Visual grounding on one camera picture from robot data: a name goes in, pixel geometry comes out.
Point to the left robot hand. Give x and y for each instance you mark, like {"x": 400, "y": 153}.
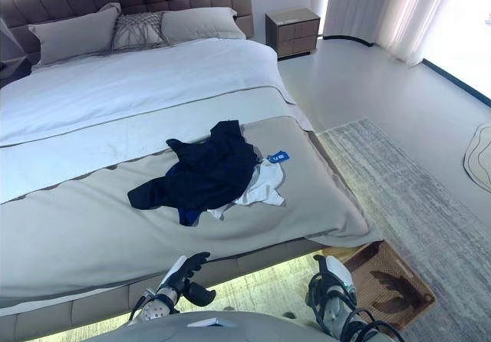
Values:
{"x": 188, "y": 269}

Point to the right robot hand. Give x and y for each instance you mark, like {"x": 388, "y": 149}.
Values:
{"x": 333, "y": 267}

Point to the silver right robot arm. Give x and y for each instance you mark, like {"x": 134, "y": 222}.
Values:
{"x": 345, "y": 313}

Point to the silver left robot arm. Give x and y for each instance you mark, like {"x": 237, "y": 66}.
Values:
{"x": 153, "y": 309}

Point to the woven brown basket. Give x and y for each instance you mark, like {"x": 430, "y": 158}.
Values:
{"x": 387, "y": 284}

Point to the beige bed runner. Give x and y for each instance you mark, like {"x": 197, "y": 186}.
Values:
{"x": 115, "y": 234}

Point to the large bed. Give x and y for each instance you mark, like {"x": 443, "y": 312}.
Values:
{"x": 153, "y": 146}

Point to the grey robot torso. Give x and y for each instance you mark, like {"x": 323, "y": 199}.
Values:
{"x": 215, "y": 328}

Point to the grey area rug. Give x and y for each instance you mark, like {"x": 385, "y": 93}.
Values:
{"x": 406, "y": 211}

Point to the dark navy garment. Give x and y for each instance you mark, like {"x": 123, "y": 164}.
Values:
{"x": 209, "y": 173}

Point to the white garment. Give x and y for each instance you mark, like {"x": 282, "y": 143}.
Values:
{"x": 261, "y": 186}

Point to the blue clothing tag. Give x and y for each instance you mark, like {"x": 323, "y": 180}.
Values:
{"x": 279, "y": 157}

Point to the cream round rug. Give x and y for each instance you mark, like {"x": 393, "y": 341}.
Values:
{"x": 479, "y": 158}

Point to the white duvet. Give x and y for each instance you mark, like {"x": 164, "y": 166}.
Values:
{"x": 134, "y": 85}

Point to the brown wooden nightstand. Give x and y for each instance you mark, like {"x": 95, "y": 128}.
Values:
{"x": 293, "y": 31}

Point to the patterned decorative cushion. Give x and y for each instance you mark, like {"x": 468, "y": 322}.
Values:
{"x": 138, "y": 30}

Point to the large beige pillow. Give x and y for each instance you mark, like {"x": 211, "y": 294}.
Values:
{"x": 201, "y": 24}
{"x": 73, "y": 35}

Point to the white sheer curtain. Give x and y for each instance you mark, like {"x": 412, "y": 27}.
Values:
{"x": 387, "y": 12}

